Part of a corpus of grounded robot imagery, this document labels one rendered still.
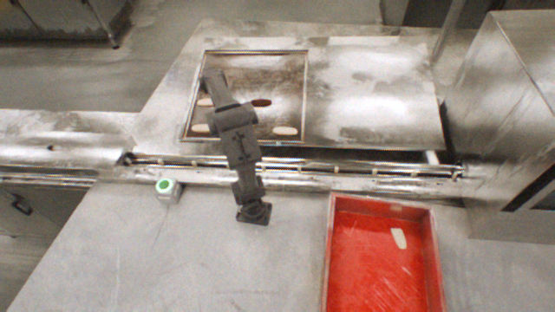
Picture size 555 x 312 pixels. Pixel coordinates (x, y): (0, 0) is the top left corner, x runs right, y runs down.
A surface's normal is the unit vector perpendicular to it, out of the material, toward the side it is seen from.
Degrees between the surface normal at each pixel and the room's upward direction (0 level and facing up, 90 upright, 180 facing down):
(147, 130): 0
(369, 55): 10
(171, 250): 0
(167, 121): 0
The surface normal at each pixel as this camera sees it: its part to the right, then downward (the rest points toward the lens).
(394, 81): -0.08, -0.46
